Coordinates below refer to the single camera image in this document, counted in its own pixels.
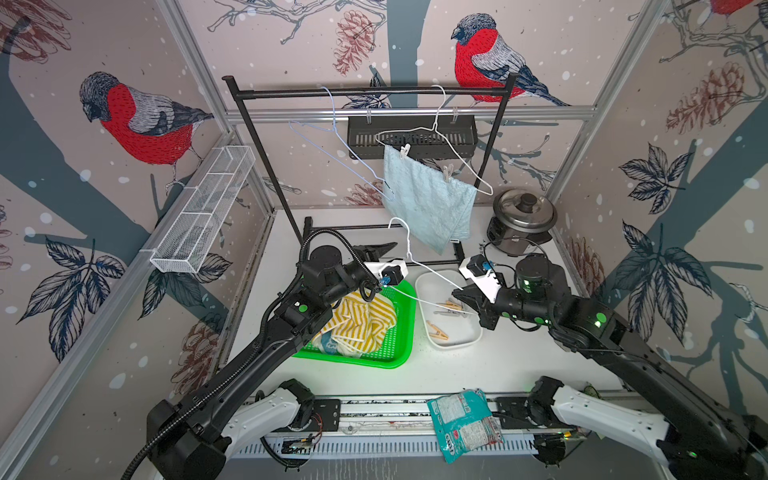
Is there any light blue wire hanger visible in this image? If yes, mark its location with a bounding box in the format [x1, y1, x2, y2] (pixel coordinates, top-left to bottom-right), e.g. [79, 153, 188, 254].
[288, 85, 393, 200]

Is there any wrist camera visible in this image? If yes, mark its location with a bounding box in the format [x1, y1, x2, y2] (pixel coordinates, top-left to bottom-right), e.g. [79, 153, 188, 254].
[364, 259, 408, 287]
[459, 254, 502, 303]

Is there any yellow striped towel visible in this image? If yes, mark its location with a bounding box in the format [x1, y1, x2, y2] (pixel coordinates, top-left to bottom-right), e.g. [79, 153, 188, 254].
[315, 292, 397, 358]

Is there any white hanger with blue towel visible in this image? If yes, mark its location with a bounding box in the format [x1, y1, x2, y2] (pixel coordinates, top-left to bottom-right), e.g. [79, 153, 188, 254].
[375, 83, 496, 198]

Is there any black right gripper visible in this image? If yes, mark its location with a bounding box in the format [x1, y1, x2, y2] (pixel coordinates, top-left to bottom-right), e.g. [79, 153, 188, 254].
[451, 280, 556, 329]

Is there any green plastic basket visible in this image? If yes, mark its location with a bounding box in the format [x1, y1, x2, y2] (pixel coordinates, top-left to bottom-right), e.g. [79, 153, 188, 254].
[295, 281, 417, 369]

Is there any light blue towel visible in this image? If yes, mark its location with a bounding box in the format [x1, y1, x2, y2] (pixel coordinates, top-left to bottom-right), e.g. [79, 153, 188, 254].
[382, 146, 477, 254]

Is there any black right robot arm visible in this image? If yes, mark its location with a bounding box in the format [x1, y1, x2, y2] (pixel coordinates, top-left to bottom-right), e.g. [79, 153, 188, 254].
[453, 254, 767, 479]

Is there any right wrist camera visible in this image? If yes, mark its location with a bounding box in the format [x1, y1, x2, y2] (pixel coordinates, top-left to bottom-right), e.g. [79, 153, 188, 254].
[459, 254, 502, 303]

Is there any beige clothespin yellow towel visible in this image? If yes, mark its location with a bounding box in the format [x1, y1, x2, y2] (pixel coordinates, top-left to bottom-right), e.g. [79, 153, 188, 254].
[426, 322, 450, 342]
[434, 303, 467, 316]

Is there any black wall basket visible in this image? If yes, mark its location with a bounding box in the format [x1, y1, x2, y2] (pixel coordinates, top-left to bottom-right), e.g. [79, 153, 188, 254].
[346, 115, 478, 160]

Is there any teal snack packet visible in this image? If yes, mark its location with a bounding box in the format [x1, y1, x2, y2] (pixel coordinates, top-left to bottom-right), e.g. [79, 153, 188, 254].
[427, 389, 503, 464]

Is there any teal patterned towel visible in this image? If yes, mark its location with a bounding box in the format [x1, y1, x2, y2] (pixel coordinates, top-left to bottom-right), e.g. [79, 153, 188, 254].
[312, 332, 339, 356]

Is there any silver rice cooker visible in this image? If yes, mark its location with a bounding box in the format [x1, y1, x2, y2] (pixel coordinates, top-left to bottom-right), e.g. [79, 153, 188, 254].
[486, 187, 558, 257]

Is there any black clothes rack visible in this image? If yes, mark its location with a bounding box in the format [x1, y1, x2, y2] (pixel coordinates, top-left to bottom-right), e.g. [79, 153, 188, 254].
[222, 74, 517, 243]

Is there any white wire mesh shelf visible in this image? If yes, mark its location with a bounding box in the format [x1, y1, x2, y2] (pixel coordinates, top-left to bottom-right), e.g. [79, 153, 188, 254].
[150, 145, 255, 274]

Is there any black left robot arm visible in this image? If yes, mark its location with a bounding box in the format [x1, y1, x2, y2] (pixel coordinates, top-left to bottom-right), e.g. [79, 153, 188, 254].
[122, 228, 406, 479]

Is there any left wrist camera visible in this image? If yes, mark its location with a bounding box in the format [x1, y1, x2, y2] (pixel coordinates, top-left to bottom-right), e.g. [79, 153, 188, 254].
[364, 259, 408, 287]

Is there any white rectangular tray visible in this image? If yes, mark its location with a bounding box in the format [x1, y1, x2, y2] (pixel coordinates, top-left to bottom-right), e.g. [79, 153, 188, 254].
[415, 270, 482, 350]

